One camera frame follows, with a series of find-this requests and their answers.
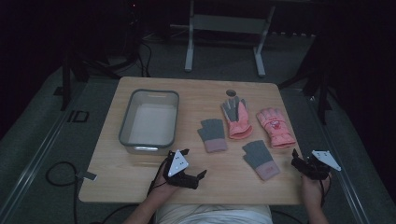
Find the pink glove with red print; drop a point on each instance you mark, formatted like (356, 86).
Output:
(275, 127)

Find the person's left hand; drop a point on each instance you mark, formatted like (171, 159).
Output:
(162, 186)

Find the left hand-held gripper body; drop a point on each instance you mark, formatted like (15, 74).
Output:
(179, 163)

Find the small metal table clip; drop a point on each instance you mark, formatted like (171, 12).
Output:
(87, 176)

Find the black tripod stand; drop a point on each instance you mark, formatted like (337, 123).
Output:
(320, 84)
(67, 84)

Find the white metal stand frame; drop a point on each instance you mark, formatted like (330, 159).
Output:
(229, 24)

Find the pink glove with grey palm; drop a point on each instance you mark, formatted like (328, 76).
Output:
(238, 121)

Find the metal floor rail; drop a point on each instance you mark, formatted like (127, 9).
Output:
(339, 155)
(31, 169)

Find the person's right hand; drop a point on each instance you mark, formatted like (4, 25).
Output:
(314, 191)

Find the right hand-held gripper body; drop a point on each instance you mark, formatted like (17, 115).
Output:
(314, 168)

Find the person's white clothing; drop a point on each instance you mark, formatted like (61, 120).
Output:
(213, 214)

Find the grey knit glove pink cuff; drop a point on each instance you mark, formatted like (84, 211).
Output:
(212, 132)
(260, 158)

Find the grey plastic bin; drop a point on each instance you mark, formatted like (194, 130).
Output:
(151, 124)

